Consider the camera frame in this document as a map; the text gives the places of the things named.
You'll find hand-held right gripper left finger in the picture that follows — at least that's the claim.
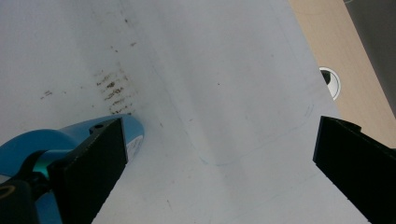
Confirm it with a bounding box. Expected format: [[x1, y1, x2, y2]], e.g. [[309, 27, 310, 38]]
[[46, 117, 129, 224]]

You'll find white cable grommet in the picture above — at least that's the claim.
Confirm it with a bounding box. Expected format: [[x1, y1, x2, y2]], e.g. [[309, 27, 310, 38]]
[[318, 65, 342, 102]]

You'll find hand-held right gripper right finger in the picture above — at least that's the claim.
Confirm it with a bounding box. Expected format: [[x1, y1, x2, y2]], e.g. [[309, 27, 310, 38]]
[[312, 115, 396, 224]]

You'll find blue bottle with white cap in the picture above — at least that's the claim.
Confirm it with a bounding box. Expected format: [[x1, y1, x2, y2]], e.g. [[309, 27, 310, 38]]
[[0, 114, 145, 224]]

